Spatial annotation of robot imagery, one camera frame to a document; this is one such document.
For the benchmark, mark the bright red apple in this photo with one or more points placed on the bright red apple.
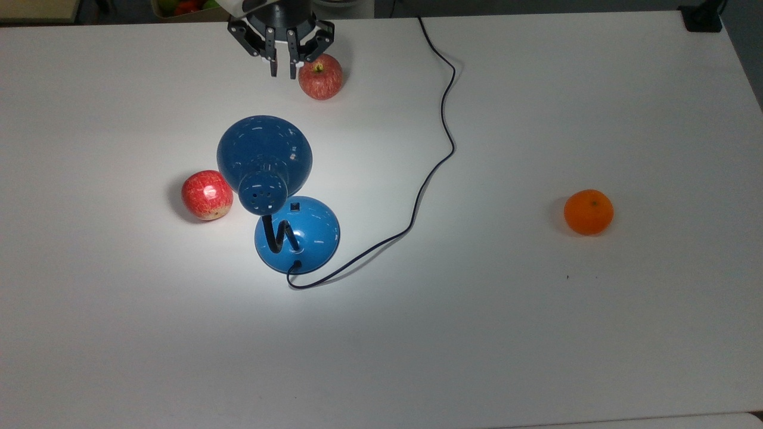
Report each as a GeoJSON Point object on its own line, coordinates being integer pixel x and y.
{"type": "Point", "coordinates": [205, 195]}

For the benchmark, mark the beige fruit box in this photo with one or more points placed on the beige fruit box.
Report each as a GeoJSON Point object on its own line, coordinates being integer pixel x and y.
{"type": "Point", "coordinates": [179, 17]}

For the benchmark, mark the red fruit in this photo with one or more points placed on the red fruit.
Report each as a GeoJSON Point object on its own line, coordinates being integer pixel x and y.
{"type": "Point", "coordinates": [186, 6]}

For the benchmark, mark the wooden side table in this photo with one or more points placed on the wooden side table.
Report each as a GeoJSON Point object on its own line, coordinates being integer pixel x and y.
{"type": "Point", "coordinates": [36, 9]}

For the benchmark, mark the dark red apple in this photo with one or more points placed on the dark red apple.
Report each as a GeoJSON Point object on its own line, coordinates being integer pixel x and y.
{"type": "Point", "coordinates": [323, 82]}

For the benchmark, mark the blue desk lamp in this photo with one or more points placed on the blue desk lamp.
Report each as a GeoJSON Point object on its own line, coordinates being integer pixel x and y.
{"type": "Point", "coordinates": [262, 149]}

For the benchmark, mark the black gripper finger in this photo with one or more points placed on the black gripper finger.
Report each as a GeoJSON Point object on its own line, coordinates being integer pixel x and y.
{"type": "Point", "coordinates": [293, 56]}
{"type": "Point", "coordinates": [272, 56]}

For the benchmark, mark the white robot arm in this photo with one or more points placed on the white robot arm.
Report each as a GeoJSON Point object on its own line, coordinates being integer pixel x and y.
{"type": "Point", "coordinates": [235, 5]}

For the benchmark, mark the orange mandarin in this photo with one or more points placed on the orange mandarin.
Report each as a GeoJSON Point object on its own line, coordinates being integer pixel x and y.
{"type": "Point", "coordinates": [588, 213]}

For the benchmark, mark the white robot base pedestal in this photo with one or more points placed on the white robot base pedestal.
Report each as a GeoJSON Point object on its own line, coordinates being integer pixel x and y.
{"type": "Point", "coordinates": [351, 11]}

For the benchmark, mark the green fruit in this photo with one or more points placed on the green fruit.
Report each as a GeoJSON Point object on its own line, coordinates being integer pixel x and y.
{"type": "Point", "coordinates": [210, 3]}
{"type": "Point", "coordinates": [167, 5]}

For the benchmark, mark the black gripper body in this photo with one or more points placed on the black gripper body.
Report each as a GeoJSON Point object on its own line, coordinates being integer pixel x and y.
{"type": "Point", "coordinates": [283, 15]}

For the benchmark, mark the black clamp mount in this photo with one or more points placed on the black clamp mount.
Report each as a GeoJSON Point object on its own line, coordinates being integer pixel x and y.
{"type": "Point", "coordinates": [702, 21]}

